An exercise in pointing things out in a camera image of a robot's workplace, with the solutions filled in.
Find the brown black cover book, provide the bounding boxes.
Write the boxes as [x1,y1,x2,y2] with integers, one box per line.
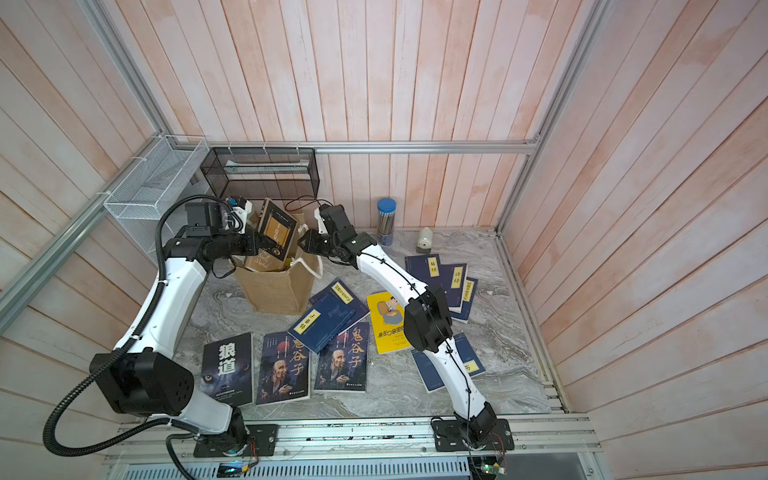
[244,199,298,272]

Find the tan canvas bag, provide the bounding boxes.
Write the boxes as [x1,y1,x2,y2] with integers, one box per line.
[234,240,323,315]

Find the yellow cartoon book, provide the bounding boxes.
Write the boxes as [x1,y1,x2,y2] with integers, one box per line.
[366,292,410,354]

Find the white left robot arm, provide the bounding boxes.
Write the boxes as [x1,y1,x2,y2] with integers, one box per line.
[96,229,272,447]

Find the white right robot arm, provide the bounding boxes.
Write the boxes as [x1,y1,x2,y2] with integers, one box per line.
[298,204,497,449]

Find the navy book pair upper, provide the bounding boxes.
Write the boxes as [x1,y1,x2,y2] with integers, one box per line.
[309,277,370,333]

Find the navy book pair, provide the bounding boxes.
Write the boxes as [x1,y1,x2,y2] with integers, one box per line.
[288,294,355,354]
[309,277,370,333]

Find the clear pencil tube blue lid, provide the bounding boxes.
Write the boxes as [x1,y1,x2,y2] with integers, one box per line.
[377,197,397,246]

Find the navy book pair lower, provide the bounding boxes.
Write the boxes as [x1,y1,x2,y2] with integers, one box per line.
[288,294,355,354]

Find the navy book yellow label back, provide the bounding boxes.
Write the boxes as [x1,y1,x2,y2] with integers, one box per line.
[405,254,445,290]

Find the navy book yellow label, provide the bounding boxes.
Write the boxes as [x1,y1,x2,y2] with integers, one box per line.
[405,254,445,290]
[440,263,467,313]
[452,277,478,323]

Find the navy book yellow label middle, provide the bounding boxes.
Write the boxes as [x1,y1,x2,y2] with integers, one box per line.
[440,263,467,313]

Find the black wolf book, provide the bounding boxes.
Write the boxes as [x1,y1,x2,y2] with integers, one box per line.
[200,333,253,407]

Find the old man book right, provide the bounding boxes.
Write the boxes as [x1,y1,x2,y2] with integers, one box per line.
[314,320,370,392]

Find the old man book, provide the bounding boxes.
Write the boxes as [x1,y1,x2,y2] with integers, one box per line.
[314,320,370,392]
[255,332,311,405]

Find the navy book yellow label right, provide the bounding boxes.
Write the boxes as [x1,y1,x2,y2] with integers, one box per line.
[452,277,478,323]

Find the old man book left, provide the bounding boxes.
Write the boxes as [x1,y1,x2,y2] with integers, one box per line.
[255,332,311,405]

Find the navy book front right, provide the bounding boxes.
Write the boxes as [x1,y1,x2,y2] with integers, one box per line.
[410,333,486,392]

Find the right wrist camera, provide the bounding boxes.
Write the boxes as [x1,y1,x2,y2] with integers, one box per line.
[314,205,328,236]

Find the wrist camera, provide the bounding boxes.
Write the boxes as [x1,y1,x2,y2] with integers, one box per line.
[314,205,328,236]
[227,196,253,234]

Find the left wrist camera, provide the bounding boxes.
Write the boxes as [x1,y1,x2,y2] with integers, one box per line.
[227,196,253,234]

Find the black corrugated cable conduit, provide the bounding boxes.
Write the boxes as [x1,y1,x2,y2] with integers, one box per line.
[43,194,241,480]

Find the white wire mesh shelf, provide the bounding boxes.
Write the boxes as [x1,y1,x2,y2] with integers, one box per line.
[104,135,209,259]

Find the black mesh wall basket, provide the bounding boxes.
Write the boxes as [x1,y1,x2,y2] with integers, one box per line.
[200,146,320,201]

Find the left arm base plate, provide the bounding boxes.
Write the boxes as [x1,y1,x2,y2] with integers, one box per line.
[193,424,279,458]

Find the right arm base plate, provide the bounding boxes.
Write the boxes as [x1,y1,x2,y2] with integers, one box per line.
[430,416,515,452]

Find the aluminium front rail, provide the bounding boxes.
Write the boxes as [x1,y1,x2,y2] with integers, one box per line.
[102,413,608,471]

